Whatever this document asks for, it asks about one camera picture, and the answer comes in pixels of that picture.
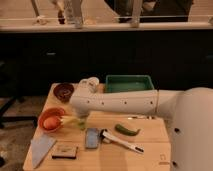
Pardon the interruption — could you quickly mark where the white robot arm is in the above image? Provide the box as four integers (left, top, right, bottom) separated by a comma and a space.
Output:
70, 78, 213, 171

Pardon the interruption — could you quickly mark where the white paper cup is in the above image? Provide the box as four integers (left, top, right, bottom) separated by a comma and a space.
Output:
88, 77, 99, 93

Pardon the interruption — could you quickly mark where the green plastic cup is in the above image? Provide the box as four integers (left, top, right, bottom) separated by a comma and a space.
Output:
77, 119, 86, 130

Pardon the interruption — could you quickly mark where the green plastic tray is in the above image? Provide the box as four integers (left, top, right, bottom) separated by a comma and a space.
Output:
105, 75, 154, 93

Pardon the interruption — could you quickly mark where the small metal utensil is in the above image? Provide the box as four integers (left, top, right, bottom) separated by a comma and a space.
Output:
127, 116, 156, 120

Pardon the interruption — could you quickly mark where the dark red bowl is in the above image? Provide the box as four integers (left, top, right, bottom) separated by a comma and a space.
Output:
53, 83, 74, 103

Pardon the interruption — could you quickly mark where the blue sponge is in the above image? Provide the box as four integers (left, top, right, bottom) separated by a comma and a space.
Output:
85, 128, 99, 149

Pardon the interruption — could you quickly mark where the orange bowl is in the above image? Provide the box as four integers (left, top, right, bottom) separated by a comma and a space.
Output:
38, 108, 65, 133

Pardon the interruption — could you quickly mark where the orange fruit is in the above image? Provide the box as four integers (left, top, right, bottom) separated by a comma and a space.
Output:
43, 116, 61, 130

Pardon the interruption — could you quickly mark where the small flat box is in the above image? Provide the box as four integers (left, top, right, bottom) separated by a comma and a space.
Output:
51, 144, 78, 159

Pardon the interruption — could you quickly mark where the grey folded cloth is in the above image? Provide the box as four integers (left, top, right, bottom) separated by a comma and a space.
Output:
31, 134, 56, 168

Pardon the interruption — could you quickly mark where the white handled brush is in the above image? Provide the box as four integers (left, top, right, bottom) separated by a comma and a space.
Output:
100, 129, 144, 154

